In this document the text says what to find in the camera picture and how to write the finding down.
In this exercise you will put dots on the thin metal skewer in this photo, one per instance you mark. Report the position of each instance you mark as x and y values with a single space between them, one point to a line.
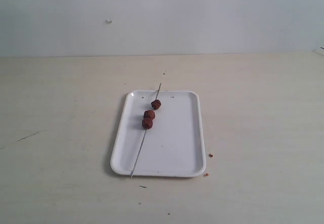
142 142

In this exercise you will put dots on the white plastic tray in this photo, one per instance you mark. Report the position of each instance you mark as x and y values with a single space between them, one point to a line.
173 147

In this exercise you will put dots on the dark red date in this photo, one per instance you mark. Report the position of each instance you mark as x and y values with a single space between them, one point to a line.
156 104
147 123
149 114

